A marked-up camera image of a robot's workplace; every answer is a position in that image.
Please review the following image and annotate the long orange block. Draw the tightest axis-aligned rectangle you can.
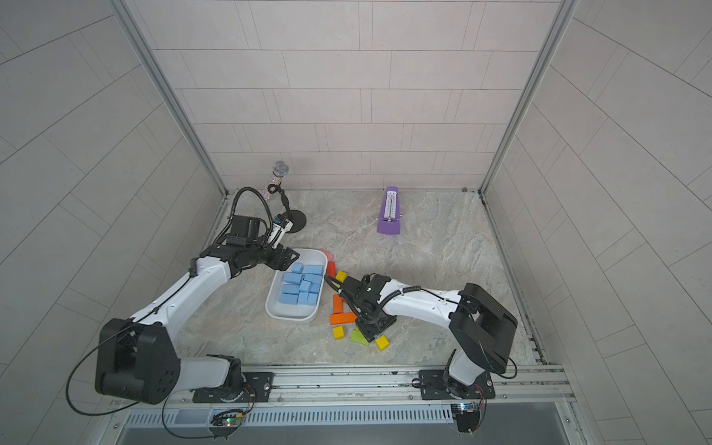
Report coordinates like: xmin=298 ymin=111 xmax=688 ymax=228
xmin=329 ymin=313 xmax=358 ymax=326

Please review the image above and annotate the yellow cube front right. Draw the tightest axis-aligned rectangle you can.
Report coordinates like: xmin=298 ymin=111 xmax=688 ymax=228
xmin=376 ymin=336 xmax=389 ymax=352

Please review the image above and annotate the red block by tray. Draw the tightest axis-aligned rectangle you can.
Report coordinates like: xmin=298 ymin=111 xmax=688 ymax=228
xmin=326 ymin=261 xmax=337 ymax=277

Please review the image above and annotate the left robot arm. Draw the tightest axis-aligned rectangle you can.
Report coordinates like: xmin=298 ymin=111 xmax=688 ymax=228
xmin=95 ymin=210 xmax=307 ymax=404

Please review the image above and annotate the yellow cube front left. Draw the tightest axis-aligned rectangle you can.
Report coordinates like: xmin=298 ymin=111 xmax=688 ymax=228
xmin=333 ymin=326 xmax=346 ymax=340

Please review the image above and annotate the purple metronome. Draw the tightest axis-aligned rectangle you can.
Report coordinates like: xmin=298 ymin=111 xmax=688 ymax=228
xmin=376 ymin=187 xmax=401 ymax=235

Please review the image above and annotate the white plastic tray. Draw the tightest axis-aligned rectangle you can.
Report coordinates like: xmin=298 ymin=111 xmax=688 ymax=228
xmin=265 ymin=248 xmax=328 ymax=322

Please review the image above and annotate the green block front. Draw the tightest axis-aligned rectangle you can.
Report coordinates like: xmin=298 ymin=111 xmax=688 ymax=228
xmin=350 ymin=328 xmax=369 ymax=346

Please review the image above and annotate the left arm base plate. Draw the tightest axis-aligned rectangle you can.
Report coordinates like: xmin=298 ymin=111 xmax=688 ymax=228
xmin=192 ymin=372 xmax=274 ymax=404

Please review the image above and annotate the rhinestone silver microphone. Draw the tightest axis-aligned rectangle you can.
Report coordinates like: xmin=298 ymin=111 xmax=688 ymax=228
xmin=268 ymin=161 xmax=289 ymax=193

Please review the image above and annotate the black microphone stand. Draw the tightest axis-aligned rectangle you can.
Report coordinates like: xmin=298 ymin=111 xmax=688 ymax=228
xmin=267 ymin=185 xmax=307 ymax=234

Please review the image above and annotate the short orange block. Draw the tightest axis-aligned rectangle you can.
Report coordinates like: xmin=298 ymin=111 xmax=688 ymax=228
xmin=332 ymin=295 xmax=344 ymax=314

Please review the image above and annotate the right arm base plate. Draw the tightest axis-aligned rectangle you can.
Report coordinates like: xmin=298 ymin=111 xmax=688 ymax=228
xmin=412 ymin=369 xmax=496 ymax=401

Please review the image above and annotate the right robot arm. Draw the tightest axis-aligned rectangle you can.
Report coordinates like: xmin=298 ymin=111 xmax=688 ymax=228
xmin=324 ymin=274 xmax=518 ymax=390

